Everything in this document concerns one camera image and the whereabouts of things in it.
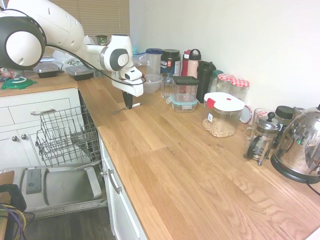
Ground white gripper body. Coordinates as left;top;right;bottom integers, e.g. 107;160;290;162
111;78;145;98

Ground grey dishwasher cutlery basket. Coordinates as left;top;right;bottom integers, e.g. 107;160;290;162
91;69;111;80

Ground steel dishwasher door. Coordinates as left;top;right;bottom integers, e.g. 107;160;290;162
14;159;109;220

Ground clear plastic bowl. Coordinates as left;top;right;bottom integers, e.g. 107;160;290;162
142;73;163;94

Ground clear zip bag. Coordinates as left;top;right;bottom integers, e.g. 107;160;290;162
132;51;149;68

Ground clear pitcher blue lid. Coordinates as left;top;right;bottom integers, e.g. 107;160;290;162
145;47;164;76

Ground clear drinking glass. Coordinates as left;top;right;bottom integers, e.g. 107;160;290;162
160;72;175;100

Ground black Vega protein tub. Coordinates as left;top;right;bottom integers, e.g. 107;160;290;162
160;48;182;77

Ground black takeout container clear lid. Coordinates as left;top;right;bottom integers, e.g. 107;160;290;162
33;62;60;79
66;65;96;82

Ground square container black lid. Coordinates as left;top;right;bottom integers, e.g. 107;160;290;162
172;75;200;104

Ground glass container teal lid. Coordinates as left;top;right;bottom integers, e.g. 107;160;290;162
165;95;200;114

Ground green paper cup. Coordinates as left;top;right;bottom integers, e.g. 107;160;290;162
94;34;111;47

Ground red water bottle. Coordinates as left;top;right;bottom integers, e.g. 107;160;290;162
180;50;192;77

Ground pink bottle black lid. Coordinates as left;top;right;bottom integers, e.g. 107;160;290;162
187;48;202;79

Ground white plastic shopping bag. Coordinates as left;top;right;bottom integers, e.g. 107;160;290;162
51;34;96;74

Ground black shaker bottle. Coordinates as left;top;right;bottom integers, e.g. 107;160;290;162
196;60;217;104

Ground window blinds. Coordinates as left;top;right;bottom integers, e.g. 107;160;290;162
47;0;131;51

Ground clear bottle green lid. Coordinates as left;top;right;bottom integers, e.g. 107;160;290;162
208;69;224;94

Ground peanut container white lid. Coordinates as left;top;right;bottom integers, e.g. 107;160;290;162
201;91;246;139

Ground white cabinet with drawer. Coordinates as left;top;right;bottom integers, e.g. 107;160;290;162
98;134;149;240
0;86;87;174

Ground green plastic container lid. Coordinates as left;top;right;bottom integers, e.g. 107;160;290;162
0;76;35;91

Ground red snack bag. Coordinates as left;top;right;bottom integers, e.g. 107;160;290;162
0;66;16;79

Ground clear glass jar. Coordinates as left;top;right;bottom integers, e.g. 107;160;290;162
253;107;276;127

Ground steel glass French press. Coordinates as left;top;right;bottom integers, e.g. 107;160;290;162
243;111;281;167

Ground wooden mounting board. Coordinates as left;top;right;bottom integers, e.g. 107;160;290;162
0;170;16;201

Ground black clamp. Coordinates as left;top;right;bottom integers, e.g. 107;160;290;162
0;183;28;240

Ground glass jar black lid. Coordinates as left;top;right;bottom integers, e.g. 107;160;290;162
274;105;295;149

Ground shiny steel electric kettle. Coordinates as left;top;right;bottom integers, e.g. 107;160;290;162
270;103;320;185

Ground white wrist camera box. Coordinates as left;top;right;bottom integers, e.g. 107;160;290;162
123;67;144;83

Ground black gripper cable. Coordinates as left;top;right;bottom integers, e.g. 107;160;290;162
43;42;147;86

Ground grey wire dishwasher rack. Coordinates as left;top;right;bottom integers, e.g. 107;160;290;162
35;104;101;169

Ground silver drawer handle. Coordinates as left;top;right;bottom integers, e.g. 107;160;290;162
106;168;124;195
30;108;57;116

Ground bundle of coloured cables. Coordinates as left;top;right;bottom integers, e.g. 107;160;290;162
0;203;35;240

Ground black kettle cord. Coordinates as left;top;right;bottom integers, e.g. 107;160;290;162
304;181;320;196

